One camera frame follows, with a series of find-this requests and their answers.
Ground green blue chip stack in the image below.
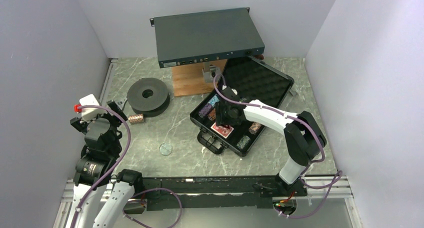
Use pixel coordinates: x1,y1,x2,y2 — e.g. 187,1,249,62
236,135,251,151

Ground black poker set case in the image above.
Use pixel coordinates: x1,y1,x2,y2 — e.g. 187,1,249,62
189,56,294,157

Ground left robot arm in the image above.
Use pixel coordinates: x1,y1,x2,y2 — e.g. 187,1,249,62
65,100,145,228

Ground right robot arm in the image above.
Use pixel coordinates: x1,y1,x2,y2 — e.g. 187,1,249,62
214,85,326,196

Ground brown orange chip stack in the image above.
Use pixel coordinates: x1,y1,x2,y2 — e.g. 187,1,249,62
207,108,216,121

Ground red playing card deck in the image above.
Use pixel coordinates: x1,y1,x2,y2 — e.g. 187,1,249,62
210,123,234,139

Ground light blue chip stack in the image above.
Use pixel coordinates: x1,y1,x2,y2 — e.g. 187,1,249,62
207,94,220,107

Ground purple poker chip stack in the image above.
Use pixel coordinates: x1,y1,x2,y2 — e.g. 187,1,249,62
198,103,214,118

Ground silver wrench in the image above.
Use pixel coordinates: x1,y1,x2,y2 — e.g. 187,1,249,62
117,99,128,109

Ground black filament spool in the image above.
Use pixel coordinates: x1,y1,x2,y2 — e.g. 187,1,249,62
127,77,171,118

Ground wooden board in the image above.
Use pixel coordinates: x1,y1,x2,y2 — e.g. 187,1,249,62
171,59,227,97

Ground grey rack server box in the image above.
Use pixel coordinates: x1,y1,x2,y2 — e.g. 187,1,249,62
150,7,265,68

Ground grey metal stand bracket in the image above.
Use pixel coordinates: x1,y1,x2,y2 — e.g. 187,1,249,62
202,62,222,83

